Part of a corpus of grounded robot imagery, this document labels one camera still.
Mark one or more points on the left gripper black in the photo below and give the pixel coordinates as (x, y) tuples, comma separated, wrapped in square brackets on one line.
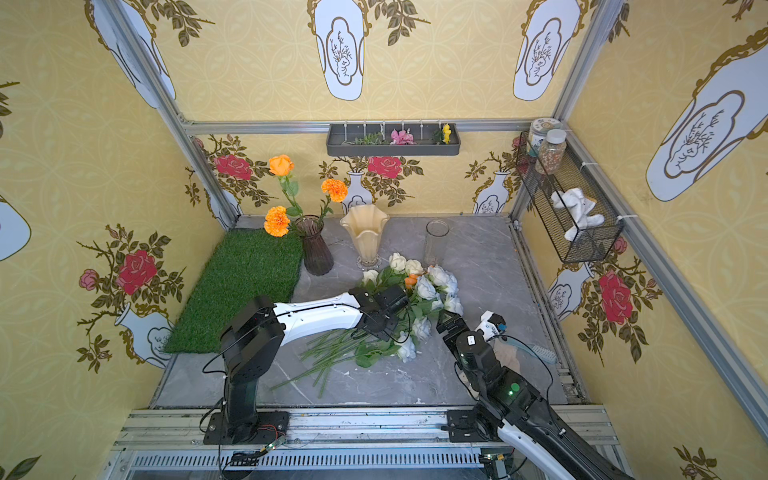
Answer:
[(395, 302)]

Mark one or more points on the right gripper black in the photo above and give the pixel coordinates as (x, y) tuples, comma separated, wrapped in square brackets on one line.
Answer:
[(448, 327)]

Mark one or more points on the orange marigold flower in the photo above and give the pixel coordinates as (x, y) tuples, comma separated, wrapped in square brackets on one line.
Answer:
[(335, 191)]

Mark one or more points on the orange carnation flower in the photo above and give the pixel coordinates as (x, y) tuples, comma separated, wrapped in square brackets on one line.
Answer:
[(279, 220)]

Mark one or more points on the orange rose flower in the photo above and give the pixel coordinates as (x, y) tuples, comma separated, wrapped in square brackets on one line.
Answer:
[(282, 167)]

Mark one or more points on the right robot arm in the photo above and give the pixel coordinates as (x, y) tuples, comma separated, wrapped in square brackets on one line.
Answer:
[(511, 409)]

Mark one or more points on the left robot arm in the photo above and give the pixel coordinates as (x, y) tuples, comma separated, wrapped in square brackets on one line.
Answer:
[(250, 343)]

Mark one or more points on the beige work glove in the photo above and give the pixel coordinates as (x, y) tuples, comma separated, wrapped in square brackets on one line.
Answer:
[(507, 355)]

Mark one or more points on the small orange flower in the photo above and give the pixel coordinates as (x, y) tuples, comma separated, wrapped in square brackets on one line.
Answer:
[(411, 281)]

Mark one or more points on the cream rose flower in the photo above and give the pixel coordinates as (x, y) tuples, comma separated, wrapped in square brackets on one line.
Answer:
[(400, 265)]

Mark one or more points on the white rose near stems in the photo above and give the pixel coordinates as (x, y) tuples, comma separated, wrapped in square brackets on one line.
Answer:
[(406, 350)]

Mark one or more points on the white rose flower large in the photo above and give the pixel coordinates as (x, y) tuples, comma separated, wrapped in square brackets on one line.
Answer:
[(443, 280)]

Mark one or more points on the teal scrub brush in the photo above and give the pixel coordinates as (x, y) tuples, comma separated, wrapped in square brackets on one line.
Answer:
[(546, 355)]

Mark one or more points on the purple ribbed glass vase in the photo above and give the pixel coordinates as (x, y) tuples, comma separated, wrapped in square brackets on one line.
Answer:
[(318, 259)]

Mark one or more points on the cream fluted glass vase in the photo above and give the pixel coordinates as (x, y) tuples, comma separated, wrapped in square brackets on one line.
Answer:
[(365, 224)]

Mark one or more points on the clear glass vase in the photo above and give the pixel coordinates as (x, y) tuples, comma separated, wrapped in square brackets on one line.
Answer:
[(436, 240)]

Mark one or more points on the green artificial grass mat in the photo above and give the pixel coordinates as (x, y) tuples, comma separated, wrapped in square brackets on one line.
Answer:
[(247, 263)]

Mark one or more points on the pink flower on shelf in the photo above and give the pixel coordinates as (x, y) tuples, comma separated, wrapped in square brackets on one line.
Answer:
[(402, 137)]

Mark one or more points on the yellow flower on shelf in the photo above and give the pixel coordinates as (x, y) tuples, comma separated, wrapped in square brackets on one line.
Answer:
[(446, 133)]

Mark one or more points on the white cloth figure in basket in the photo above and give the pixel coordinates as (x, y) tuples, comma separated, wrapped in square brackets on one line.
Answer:
[(580, 208)]

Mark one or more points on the jar with white lid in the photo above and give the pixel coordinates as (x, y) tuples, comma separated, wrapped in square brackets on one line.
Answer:
[(551, 151)]

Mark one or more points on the jar with patterned lid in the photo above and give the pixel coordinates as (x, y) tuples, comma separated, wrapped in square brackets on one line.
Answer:
[(538, 131)]

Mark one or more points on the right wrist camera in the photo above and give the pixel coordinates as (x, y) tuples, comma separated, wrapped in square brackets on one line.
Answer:
[(492, 325)]

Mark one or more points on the black wire basket shelf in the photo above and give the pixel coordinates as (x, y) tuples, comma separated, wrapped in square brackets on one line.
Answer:
[(591, 244)]

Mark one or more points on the grey wall shelf tray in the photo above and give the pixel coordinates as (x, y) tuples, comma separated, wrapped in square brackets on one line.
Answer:
[(372, 139)]

